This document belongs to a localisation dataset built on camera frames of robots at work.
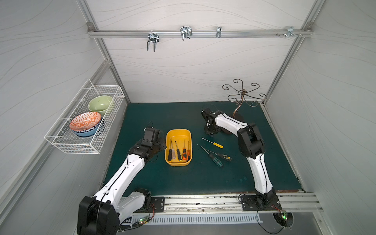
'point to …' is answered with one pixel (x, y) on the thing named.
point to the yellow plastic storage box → (178, 152)
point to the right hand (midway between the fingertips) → (210, 131)
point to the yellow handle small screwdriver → (214, 143)
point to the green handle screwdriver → (216, 161)
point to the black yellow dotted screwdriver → (222, 155)
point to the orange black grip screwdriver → (184, 153)
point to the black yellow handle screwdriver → (170, 157)
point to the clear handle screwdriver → (173, 154)
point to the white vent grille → (197, 219)
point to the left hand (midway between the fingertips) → (162, 142)
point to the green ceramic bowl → (100, 104)
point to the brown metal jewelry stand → (250, 99)
